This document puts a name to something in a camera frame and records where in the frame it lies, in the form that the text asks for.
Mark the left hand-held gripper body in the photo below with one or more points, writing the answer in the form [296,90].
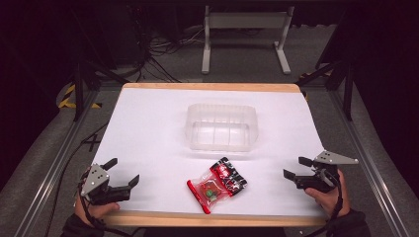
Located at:
[99,187]

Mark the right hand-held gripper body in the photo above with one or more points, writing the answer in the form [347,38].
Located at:
[324,171]

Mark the red and black snack packet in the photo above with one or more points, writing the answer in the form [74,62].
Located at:
[217,185]

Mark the clear plastic container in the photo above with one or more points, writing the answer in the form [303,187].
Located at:
[221,127]

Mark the person's left hand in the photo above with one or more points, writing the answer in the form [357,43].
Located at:
[95,210]

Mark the person's right hand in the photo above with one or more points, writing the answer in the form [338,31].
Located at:
[329,200]

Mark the white paper sheet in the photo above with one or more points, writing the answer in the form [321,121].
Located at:
[184,138]

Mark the black metal stand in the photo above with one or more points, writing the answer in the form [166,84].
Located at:
[336,72]
[85,75]

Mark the white metal stand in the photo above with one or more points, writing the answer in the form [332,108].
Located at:
[247,36]

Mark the aluminium frame rail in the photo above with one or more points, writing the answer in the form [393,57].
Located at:
[369,164]
[56,164]

